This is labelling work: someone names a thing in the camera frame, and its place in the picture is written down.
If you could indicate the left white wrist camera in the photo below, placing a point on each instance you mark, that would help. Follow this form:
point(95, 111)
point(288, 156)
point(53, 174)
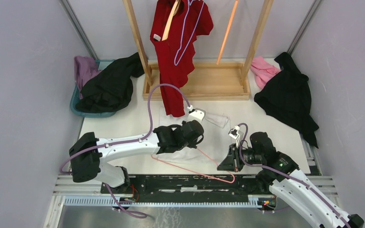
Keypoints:
point(195, 114)

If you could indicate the wooden clothes rack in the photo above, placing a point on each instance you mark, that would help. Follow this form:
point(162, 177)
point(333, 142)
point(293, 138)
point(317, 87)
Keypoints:
point(209, 81)

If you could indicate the red skirt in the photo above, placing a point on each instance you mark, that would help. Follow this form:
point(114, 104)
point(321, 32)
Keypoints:
point(166, 50)

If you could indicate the black garment in basket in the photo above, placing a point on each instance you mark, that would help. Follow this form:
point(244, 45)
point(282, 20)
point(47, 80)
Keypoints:
point(111, 90)

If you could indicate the teal laundry basket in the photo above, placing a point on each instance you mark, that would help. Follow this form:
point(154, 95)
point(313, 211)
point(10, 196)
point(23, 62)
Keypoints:
point(101, 64)

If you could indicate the white garment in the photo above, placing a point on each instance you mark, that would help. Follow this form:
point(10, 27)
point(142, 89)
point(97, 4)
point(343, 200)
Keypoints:
point(213, 148)

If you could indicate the orange hanger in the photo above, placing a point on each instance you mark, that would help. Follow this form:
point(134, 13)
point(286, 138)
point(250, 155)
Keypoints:
point(228, 28)

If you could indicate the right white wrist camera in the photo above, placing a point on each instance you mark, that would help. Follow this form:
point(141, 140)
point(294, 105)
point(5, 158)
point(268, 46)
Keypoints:
point(237, 135)

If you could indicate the aluminium frame rail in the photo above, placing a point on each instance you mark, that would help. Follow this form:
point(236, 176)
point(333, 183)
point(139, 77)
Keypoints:
point(65, 186)

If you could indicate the black garment on right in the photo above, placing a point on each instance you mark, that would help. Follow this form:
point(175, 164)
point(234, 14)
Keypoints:
point(287, 98)

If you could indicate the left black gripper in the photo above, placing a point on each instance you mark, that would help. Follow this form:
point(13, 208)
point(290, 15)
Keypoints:
point(193, 144)

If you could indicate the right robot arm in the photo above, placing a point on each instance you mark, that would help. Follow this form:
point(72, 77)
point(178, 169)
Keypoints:
point(282, 177)

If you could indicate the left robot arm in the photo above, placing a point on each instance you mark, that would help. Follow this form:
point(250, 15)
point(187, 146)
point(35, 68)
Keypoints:
point(90, 156)

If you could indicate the purple garment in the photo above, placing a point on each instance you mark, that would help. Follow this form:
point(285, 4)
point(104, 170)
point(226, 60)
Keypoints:
point(85, 68)

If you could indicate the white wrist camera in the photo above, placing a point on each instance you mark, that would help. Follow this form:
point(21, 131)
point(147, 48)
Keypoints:
point(195, 114)
point(237, 135)

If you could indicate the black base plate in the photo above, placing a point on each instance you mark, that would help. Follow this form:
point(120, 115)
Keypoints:
point(189, 188)

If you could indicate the wooden hanger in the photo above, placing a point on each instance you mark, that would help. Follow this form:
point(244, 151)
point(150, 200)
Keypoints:
point(173, 12)

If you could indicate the pink garment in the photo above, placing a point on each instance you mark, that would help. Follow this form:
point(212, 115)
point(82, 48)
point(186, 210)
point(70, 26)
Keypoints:
point(263, 71)

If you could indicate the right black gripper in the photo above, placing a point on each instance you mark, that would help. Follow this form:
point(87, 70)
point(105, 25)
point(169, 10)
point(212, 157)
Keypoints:
point(231, 162)

